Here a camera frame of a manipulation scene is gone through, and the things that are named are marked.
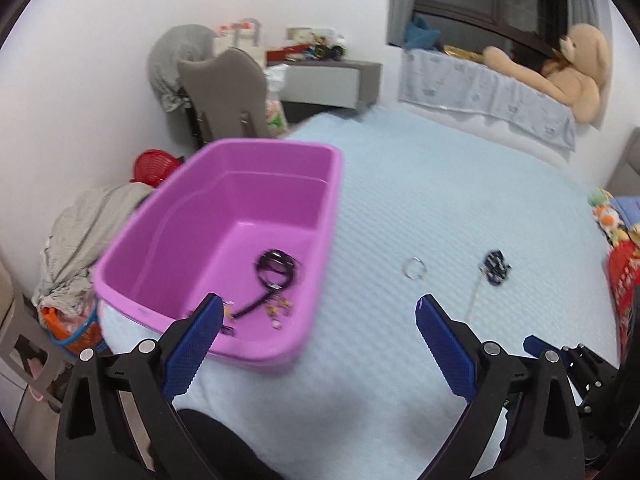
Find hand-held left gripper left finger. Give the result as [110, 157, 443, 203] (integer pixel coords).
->
[54, 292, 226, 480]

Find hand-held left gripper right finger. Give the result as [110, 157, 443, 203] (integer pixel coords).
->
[415, 295, 586, 480]

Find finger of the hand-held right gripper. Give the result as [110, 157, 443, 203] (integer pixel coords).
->
[523, 335, 565, 362]
[561, 344, 619, 407]

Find beaded bracelet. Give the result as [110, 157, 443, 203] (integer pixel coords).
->
[265, 296, 295, 331]

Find black wrist watch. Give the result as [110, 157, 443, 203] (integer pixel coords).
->
[254, 249, 301, 292]

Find purple plastic bin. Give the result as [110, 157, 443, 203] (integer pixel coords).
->
[92, 140, 345, 376]

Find red embroidered quilt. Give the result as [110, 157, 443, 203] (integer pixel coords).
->
[606, 240, 640, 356]

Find person's left leg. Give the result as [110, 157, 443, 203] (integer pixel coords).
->
[177, 407, 286, 480]

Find orange basket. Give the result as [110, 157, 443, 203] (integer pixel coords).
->
[40, 300, 106, 361]

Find colourful plush toys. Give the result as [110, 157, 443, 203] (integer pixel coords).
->
[587, 187, 633, 247]

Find blue folded cloth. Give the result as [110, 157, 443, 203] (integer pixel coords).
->
[612, 195, 640, 231]

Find pile of grey clothes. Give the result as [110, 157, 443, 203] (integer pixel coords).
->
[32, 182, 156, 311]

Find red plastic basket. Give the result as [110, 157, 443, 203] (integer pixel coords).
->
[131, 149, 183, 186]

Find white plastic bag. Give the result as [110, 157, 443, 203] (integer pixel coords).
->
[264, 67, 291, 128]

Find grey chair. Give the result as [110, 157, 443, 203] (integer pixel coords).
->
[177, 47, 278, 141]

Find pale blue printed cloth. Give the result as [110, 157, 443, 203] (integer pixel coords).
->
[398, 47, 578, 152]

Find tan teddy bear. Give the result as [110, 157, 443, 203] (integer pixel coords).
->
[482, 22, 613, 123]

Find grey fabric cushion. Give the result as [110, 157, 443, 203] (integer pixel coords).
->
[146, 24, 218, 113]

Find golden object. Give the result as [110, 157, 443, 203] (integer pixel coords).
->
[444, 45, 484, 64]

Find grey nightstand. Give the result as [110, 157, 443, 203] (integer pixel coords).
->
[267, 59, 383, 111]

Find red box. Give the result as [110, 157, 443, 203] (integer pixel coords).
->
[265, 45, 306, 65]

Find teal cloth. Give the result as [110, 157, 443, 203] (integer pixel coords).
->
[405, 15, 442, 51]

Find toy car box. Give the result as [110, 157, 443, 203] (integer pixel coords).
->
[287, 26, 347, 61]

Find black bead bracelet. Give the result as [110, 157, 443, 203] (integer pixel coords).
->
[466, 249, 512, 322]

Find white bag with handle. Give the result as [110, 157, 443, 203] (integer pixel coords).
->
[214, 19, 263, 63]

